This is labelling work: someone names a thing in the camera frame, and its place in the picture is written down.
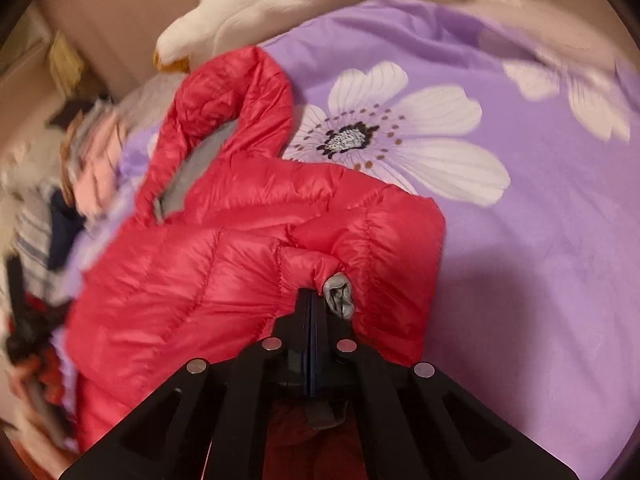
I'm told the white goose plush toy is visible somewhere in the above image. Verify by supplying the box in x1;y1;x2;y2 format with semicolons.
152;0;531;73

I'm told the pink clothes pile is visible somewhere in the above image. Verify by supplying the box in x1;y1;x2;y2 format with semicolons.
75;110;133;218

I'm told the purple floral blanket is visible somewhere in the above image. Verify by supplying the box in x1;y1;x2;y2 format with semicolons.
50;0;636;471

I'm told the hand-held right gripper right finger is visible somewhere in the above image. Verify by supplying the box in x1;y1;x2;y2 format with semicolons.
312;292;582;480

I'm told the navy garment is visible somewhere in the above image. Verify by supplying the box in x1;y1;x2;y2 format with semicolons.
47;192;88;271

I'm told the tan patterned cloth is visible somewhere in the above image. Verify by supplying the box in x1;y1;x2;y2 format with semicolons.
50;30;86;96

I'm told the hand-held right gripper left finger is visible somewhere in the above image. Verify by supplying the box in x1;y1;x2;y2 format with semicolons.
60;289;313;480

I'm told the red puffer jacket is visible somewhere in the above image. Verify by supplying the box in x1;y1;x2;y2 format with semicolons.
64;46;447;480

